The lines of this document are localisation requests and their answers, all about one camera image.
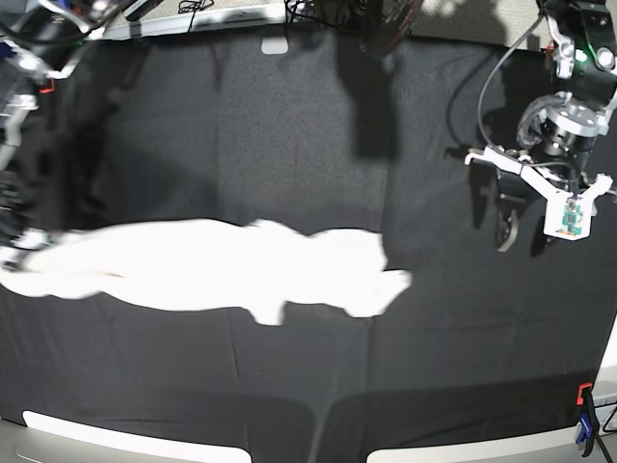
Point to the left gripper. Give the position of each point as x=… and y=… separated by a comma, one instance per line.
x=520, y=187

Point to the white graphic t-shirt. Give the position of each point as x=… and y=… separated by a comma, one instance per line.
x=203, y=264

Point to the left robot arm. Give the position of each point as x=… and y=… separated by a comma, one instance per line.
x=557, y=133

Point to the red blue clamp near right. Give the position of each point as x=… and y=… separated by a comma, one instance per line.
x=587, y=419

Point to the black table cloth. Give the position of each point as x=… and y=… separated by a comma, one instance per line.
x=483, y=345

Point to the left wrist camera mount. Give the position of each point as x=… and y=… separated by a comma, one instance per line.
x=569, y=212

